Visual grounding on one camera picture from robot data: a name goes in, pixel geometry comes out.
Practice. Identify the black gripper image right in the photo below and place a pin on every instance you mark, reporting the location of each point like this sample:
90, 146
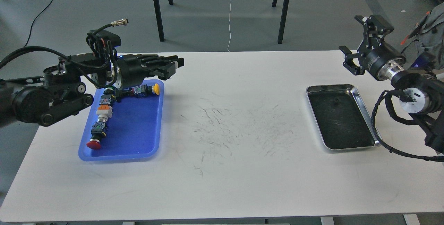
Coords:
382, 62

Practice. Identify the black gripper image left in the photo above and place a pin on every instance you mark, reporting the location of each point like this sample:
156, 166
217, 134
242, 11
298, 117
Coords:
131, 72

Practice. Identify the blue plastic tray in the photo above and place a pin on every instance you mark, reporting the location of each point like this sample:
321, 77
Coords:
133, 131

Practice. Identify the silver metal tray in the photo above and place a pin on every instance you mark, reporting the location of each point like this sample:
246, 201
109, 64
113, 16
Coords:
342, 127

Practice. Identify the grey backpack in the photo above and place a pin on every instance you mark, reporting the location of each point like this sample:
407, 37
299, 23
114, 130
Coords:
423, 46

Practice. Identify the black stand leg right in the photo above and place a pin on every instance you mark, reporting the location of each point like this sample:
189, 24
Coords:
283, 6

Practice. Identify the yellow push button switch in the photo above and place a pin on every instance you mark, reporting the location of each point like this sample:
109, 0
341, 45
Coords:
142, 91

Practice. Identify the green push button switch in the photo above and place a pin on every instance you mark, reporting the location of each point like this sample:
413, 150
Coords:
109, 92

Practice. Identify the red push button switch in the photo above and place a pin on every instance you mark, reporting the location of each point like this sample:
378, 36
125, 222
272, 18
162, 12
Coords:
98, 132

